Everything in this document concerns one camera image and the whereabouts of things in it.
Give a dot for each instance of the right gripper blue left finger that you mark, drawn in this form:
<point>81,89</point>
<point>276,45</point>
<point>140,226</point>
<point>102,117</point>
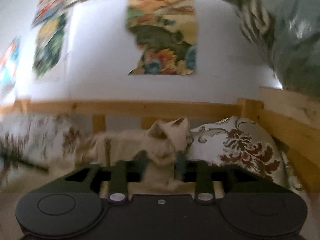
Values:
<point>124,172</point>

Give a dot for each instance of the green wall poster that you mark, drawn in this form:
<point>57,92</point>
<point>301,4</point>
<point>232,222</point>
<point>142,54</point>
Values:
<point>49,44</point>

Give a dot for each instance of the pile of bagged clothes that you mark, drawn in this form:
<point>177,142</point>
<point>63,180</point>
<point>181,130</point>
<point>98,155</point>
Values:
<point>287,34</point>

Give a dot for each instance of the floral wall poster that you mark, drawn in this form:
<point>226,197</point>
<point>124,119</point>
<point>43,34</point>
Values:
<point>166,33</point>

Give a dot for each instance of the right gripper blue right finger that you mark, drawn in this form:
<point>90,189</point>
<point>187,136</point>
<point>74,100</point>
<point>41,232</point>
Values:
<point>197,172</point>

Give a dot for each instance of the floral patterned bedspread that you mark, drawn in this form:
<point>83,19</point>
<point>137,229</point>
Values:
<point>50,140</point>

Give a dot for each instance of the wooden bed frame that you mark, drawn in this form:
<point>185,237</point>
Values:
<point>290,117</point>

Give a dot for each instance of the colourful wall poster far left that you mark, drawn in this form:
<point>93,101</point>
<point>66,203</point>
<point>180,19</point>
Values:
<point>9,66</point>

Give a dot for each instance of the beige hooded jacket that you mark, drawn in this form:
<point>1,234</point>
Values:
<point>162,143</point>

